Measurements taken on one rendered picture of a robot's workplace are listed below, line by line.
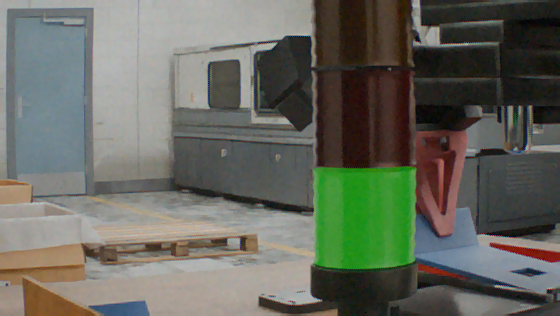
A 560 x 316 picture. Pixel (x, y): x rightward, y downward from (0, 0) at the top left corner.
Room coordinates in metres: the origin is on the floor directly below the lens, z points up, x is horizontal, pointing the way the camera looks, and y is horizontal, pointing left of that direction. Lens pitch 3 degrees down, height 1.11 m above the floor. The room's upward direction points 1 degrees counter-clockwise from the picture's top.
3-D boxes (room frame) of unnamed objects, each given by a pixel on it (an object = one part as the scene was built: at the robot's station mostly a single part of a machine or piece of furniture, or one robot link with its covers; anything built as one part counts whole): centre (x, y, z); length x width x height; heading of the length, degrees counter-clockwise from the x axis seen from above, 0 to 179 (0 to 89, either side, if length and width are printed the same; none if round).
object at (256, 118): (10.02, 0.03, 1.21); 0.86 x 0.10 x 0.79; 29
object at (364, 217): (0.37, -0.03, 1.07); 0.04 x 0.04 x 0.03
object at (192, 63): (11.09, 0.04, 1.24); 2.95 x 0.98 x 0.90; 29
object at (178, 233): (7.39, 0.88, 0.07); 1.20 x 1.00 x 0.14; 121
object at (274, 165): (9.99, -0.59, 0.49); 5.51 x 1.02 x 0.97; 29
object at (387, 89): (0.37, -0.03, 1.10); 0.04 x 0.04 x 0.03
